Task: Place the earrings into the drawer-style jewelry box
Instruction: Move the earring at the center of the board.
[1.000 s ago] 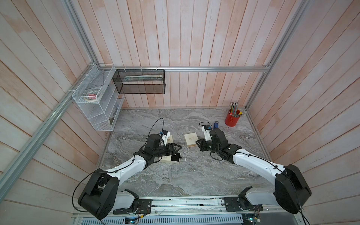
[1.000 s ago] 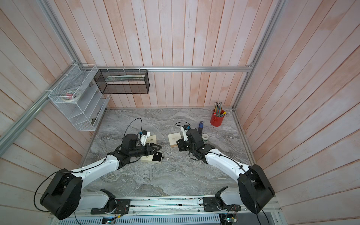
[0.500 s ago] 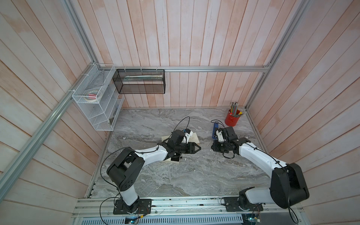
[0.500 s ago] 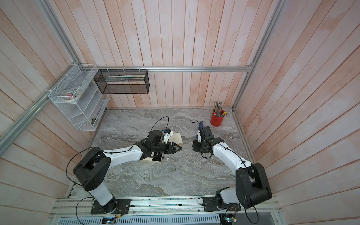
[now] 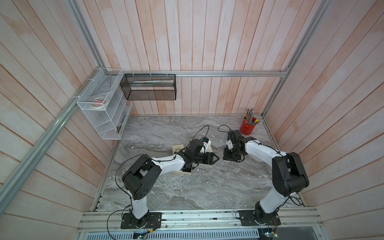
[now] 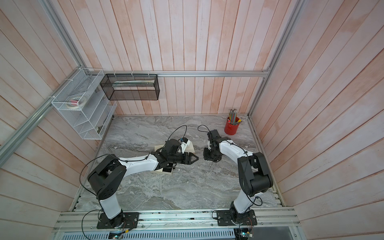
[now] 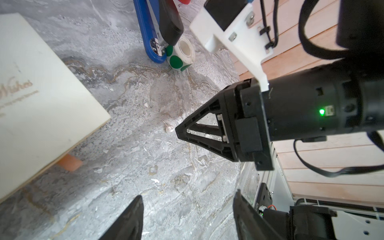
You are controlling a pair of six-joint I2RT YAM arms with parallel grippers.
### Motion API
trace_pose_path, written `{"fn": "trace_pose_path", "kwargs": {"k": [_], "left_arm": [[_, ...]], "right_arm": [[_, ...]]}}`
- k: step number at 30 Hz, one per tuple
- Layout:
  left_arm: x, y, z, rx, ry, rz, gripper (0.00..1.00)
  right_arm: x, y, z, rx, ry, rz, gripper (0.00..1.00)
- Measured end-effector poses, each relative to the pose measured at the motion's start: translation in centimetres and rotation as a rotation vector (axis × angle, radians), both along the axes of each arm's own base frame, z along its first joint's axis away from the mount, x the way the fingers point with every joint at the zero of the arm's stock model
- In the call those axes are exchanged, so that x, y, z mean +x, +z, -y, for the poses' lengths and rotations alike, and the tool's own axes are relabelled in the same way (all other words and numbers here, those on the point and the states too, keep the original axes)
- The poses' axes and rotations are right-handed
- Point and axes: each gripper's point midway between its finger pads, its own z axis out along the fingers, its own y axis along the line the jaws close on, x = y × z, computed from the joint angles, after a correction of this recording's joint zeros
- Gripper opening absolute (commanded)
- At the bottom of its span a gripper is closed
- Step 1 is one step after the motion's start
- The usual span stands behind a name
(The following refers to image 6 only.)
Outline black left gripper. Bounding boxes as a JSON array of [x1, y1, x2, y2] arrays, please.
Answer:
[[168, 151, 200, 165]]

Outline cream drawer jewelry box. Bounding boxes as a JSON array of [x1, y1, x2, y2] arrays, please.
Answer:
[[154, 163, 177, 175]]

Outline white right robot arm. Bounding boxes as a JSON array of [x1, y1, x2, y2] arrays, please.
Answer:
[[204, 130, 274, 219]]

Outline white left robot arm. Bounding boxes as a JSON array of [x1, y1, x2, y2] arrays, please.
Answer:
[[87, 139, 199, 223]]

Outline cream small gift box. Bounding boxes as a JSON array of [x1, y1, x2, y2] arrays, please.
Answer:
[[185, 143, 195, 153]]

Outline cream large gift box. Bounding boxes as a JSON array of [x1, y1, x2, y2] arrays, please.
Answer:
[[155, 145, 165, 153]]

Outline red pencil cup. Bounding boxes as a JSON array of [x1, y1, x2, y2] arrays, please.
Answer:
[[224, 117, 242, 136]]

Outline coloured pencils bundle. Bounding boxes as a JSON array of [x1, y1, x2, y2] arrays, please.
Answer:
[[229, 109, 242, 126]]

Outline tape roll on shelf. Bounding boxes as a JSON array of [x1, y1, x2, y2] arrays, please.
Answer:
[[66, 96, 87, 109]]

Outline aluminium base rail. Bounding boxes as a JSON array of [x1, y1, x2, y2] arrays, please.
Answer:
[[53, 207, 301, 233]]

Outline black wire mesh basket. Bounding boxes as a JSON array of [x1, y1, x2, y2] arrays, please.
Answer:
[[100, 74, 160, 101]]

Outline white wire mesh shelf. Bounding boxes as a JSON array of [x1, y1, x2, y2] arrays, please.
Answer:
[[52, 68, 117, 140]]

